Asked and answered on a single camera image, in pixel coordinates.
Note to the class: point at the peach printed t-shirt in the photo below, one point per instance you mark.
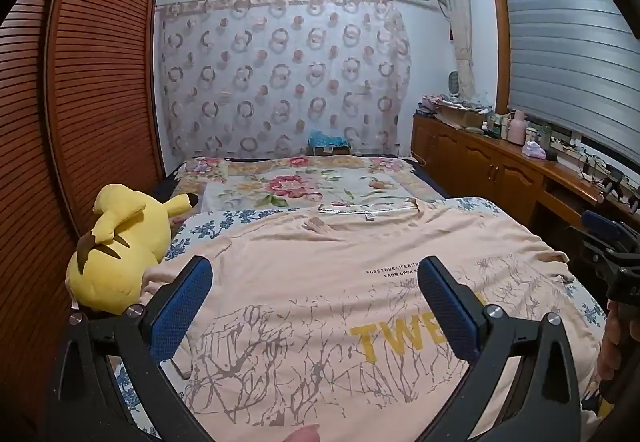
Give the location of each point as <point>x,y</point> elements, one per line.
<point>310,282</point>

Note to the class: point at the yellow plush toy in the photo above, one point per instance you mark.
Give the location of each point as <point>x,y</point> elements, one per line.
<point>115,242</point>

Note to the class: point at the dark blue mattress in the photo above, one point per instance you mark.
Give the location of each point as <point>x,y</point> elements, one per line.
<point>430,182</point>

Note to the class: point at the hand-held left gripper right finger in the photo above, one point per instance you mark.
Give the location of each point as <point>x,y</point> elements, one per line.
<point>447,307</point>

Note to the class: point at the teal item on box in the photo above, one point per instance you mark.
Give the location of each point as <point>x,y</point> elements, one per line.
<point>327,142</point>

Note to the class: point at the purple tissue pack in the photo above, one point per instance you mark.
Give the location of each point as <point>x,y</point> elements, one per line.
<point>533,150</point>

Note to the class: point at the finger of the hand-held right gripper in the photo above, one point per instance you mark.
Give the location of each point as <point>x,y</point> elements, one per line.
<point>597,222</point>

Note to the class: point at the small white desk fan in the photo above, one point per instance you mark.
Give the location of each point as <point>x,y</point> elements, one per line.
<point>456,82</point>

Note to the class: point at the clutter pile on cabinet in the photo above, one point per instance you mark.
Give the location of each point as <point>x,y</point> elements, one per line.
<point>462,117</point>

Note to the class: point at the pink floral blanket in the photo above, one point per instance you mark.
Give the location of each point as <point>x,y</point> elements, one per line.
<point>300,184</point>

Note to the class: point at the cream tied curtain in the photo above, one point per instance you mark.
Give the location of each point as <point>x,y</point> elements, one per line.
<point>462,36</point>

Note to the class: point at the circle patterned curtain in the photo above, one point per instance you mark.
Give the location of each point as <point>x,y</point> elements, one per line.
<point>280,71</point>

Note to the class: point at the blue floral blanket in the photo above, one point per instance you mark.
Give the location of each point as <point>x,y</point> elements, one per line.
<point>210,224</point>

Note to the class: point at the person's right hand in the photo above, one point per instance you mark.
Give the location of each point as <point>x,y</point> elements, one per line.
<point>611,347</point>

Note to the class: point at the wooden cabinet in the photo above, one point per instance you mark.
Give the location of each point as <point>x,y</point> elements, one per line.
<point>480,161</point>

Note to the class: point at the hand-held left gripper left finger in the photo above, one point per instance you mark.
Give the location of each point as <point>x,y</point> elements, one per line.
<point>180,307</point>

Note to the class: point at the pink bottle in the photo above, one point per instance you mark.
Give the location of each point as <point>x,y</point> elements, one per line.
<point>516,129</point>

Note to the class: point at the grey window blind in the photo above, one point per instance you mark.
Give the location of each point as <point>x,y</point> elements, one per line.
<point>565,46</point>

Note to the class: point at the brown louvered wardrobe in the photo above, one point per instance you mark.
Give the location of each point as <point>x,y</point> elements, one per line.
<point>100,71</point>

